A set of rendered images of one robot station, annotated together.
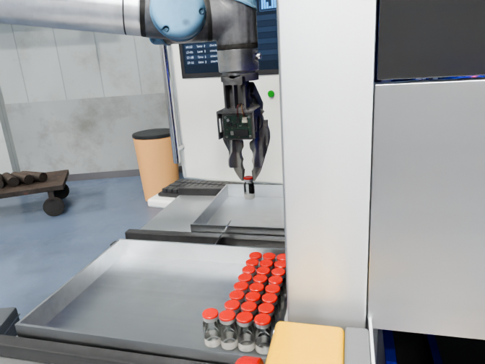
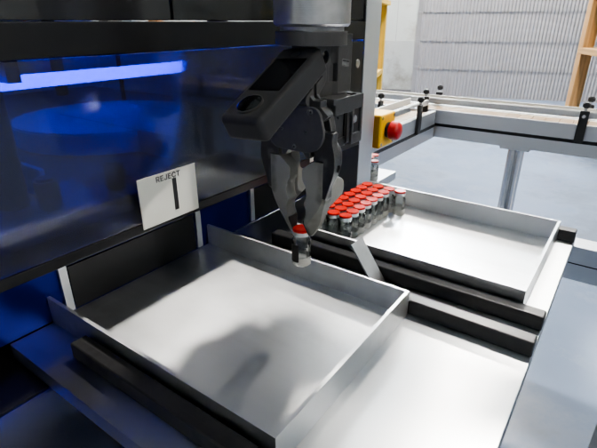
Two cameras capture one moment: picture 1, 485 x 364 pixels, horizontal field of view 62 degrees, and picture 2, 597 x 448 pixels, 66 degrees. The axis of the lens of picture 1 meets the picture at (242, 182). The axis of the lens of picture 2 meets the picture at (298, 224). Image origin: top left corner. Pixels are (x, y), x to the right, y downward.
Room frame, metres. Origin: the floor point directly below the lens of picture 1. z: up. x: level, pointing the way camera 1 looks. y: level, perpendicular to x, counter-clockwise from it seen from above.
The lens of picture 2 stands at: (1.24, 0.15, 1.21)
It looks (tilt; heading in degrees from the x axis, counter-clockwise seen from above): 24 degrees down; 200
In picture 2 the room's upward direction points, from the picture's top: straight up
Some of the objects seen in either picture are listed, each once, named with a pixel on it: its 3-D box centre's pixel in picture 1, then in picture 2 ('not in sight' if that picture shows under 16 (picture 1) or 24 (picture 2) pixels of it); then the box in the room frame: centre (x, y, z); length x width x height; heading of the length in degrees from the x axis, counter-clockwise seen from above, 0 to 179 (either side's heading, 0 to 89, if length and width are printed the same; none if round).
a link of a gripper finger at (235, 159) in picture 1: (234, 160); (327, 193); (0.78, 0.01, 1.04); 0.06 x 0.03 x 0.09; 164
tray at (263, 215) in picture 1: (283, 211); (231, 306); (0.83, -0.09, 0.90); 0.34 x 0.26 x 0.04; 74
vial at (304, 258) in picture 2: (249, 188); (301, 246); (0.79, -0.01, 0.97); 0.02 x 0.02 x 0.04
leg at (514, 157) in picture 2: not in sight; (497, 248); (-0.40, 0.32, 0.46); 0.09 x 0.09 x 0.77; 74
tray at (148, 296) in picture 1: (174, 292); (428, 232); (0.53, 0.11, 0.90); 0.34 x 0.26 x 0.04; 74
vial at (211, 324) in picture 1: (211, 328); (399, 202); (0.43, 0.05, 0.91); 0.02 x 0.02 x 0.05
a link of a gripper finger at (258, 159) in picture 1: (255, 160); (295, 186); (0.77, -0.03, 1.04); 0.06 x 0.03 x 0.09; 164
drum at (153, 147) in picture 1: (158, 165); not in sight; (3.59, 0.76, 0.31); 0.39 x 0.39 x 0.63
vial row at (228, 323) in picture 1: (244, 295); (368, 212); (0.50, 0.01, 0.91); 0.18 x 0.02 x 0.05; 164
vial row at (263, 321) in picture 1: (274, 297); (346, 207); (0.49, -0.03, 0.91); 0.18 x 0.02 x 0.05; 164
